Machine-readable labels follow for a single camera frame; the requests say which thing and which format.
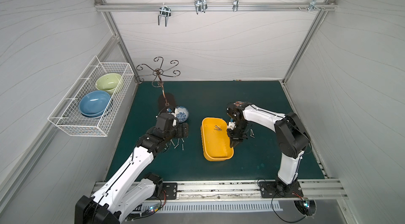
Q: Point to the small metal hook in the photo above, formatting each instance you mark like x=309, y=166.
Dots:
x=235, y=5

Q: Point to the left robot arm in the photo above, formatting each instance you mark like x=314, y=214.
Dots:
x=88, y=211

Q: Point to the blue ceramic plate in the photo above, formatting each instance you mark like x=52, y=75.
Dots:
x=94, y=103

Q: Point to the metal mug tree stand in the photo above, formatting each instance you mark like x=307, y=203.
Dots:
x=166, y=101

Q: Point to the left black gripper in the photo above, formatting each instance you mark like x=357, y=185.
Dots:
x=182, y=130

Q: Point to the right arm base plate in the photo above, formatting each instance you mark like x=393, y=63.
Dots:
x=277, y=189

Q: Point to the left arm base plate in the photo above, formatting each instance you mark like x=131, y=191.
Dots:
x=166, y=190

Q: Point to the aluminium cross rail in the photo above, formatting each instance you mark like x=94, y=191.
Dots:
x=212, y=7

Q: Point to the double prong metal hook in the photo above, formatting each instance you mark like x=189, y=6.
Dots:
x=164, y=14

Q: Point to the green ceramic bowl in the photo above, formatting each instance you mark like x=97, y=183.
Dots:
x=111, y=83

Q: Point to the metal hook bracket right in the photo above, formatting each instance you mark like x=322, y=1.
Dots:
x=312, y=7

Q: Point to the yellow plastic storage box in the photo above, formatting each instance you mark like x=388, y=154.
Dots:
x=216, y=144

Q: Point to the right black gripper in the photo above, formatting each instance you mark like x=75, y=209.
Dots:
x=238, y=137

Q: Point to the white wire basket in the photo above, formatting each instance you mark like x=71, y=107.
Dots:
x=67, y=117

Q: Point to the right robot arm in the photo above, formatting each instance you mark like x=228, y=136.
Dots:
x=292, y=137

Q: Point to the green mat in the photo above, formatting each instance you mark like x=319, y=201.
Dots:
x=255, y=158

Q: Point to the looped metal hook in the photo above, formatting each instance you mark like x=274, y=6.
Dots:
x=200, y=6

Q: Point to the blue white floral bowl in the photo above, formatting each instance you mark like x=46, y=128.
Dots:
x=181, y=113

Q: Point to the white vented cable duct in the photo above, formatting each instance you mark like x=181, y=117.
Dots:
x=221, y=207

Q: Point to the aluminium front rail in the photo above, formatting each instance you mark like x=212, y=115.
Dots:
x=228, y=190

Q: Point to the pile of silver screws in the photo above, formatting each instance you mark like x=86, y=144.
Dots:
x=218, y=127

